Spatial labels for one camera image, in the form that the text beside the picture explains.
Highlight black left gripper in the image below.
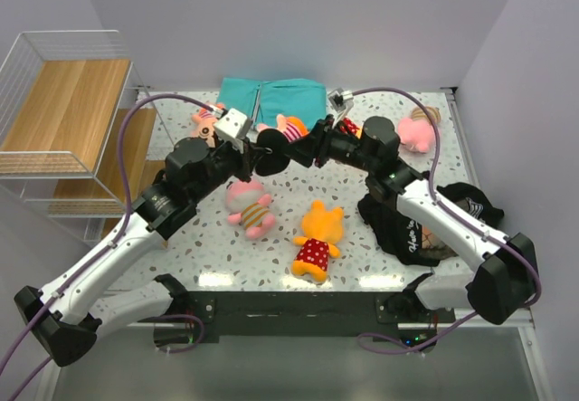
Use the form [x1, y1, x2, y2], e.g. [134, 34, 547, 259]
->
[190, 135, 266, 204]

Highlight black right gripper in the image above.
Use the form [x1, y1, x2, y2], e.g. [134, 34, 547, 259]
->
[279, 115, 376, 174]

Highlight black-haired doll orange pants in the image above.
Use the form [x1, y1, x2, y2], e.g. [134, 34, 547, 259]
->
[255, 114, 308, 177]

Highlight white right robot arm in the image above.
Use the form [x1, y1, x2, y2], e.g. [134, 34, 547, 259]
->
[281, 117, 542, 325]

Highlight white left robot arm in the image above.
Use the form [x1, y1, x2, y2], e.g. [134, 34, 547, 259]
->
[14, 138, 259, 367]

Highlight face-up doll orange hat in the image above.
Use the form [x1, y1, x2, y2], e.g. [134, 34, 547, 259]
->
[191, 103, 225, 139]

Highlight orange bear polka dress back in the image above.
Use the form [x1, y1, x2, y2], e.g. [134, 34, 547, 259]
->
[339, 118, 362, 138]

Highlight orange bear polka dress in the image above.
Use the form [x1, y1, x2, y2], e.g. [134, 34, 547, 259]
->
[291, 200, 344, 283]
[339, 118, 362, 138]

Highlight folded teal cloth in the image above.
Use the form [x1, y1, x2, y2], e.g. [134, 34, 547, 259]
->
[217, 78, 327, 129]

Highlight pink pig striped shirt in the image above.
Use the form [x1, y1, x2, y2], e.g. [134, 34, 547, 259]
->
[225, 179, 276, 240]

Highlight orange bear polka dress front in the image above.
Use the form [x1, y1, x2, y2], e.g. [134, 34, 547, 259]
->
[291, 200, 344, 283]

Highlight pink pig toy far right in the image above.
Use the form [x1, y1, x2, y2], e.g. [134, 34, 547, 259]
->
[397, 107, 435, 154]

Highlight black printed garment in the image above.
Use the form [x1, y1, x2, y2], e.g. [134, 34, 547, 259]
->
[357, 182, 505, 267]

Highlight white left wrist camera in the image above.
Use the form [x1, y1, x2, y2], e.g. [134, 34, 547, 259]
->
[214, 109, 252, 140]

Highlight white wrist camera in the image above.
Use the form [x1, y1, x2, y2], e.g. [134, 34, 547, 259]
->
[327, 88, 354, 126]
[214, 109, 252, 140]

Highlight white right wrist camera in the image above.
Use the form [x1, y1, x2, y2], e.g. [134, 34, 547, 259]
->
[327, 88, 354, 126]

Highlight white wire wooden shelf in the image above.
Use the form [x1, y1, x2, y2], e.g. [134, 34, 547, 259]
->
[1, 30, 176, 245]

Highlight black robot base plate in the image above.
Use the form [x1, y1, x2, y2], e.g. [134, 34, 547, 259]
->
[151, 272, 456, 346]

